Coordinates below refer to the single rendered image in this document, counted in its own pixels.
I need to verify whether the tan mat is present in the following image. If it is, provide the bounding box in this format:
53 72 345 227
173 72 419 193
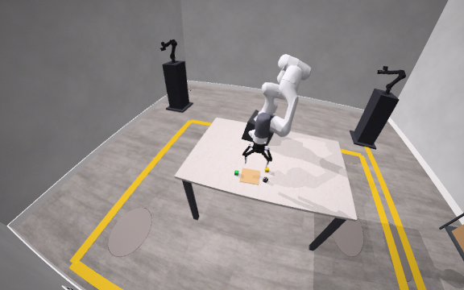
239 168 260 184

